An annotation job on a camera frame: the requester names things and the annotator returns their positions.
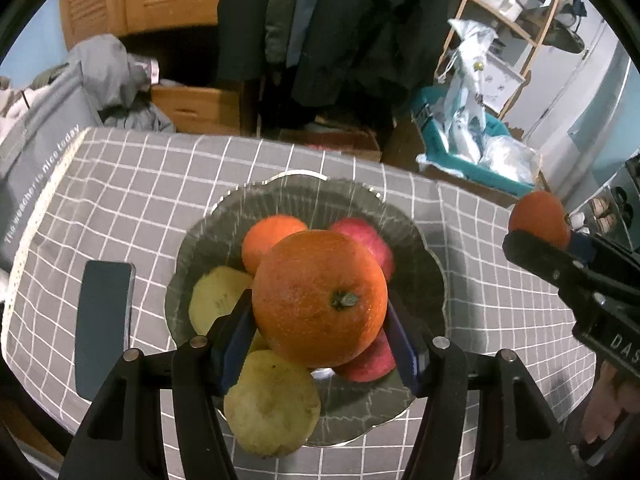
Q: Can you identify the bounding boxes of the white printed box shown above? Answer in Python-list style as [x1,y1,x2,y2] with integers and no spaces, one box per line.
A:
[482,55,531,111]

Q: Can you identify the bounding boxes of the black coat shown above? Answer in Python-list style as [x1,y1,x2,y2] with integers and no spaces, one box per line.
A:
[217,0,453,108]

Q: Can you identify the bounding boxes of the small tangerine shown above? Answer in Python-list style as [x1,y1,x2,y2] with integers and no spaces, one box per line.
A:
[509,191,571,251]

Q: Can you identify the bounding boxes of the wooden shelf rack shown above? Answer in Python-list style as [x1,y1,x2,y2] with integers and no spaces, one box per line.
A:
[435,0,563,121]

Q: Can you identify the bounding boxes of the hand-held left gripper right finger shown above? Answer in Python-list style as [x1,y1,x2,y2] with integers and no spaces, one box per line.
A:
[382,300,571,480]

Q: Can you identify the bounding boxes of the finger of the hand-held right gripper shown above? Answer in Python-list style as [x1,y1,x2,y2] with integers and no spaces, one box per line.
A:
[502,230,640,318]
[567,232,640,295]

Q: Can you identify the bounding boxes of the black smartphone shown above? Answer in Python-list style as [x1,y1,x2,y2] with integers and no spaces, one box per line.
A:
[75,260,137,401]

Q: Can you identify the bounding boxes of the shoe rack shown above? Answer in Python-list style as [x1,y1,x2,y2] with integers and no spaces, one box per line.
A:
[565,155,640,251]

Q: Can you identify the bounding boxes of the grey fabric hamper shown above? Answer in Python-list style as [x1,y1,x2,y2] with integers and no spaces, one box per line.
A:
[0,67,103,271]

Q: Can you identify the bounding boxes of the green glass plate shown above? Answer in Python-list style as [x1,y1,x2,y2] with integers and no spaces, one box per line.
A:
[165,170,447,448]

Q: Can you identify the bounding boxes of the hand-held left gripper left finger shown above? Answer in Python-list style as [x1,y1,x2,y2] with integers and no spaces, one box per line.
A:
[59,287,256,480]

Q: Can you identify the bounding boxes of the red apple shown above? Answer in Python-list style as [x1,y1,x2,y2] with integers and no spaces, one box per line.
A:
[332,327,398,383]
[327,217,396,281]

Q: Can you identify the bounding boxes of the yellow pear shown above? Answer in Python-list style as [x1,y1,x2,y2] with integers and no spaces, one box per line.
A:
[189,266,256,341]
[223,349,322,457]

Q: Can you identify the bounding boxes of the teal plastic crate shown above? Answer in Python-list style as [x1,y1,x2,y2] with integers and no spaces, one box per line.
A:
[412,85,536,196]

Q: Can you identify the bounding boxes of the grey clothes pile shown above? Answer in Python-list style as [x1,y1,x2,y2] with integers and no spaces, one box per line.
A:
[65,34,176,133]

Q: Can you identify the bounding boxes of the grey hanging bag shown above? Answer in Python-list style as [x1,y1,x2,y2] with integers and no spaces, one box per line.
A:
[544,24,587,55]

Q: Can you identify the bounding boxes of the person's right hand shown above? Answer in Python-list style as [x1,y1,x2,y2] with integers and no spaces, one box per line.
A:
[582,360,640,445]

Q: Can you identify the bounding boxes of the clear plastic bag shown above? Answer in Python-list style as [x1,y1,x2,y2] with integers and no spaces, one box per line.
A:
[477,135,541,183]

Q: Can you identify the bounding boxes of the wooden drawer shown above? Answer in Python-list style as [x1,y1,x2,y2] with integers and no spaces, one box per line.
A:
[150,85,241,136]

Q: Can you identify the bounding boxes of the white cloth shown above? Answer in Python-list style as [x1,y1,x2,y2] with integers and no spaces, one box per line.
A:
[0,77,28,128]

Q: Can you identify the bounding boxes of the medium orange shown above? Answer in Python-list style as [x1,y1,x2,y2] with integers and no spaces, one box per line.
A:
[242,215,308,276]

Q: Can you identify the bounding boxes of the grey checked tablecloth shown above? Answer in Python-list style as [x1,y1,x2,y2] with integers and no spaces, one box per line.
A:
[0,126,601,480]

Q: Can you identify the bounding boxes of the large orange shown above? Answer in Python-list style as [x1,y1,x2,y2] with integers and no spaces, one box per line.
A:
[251,230,389,368]

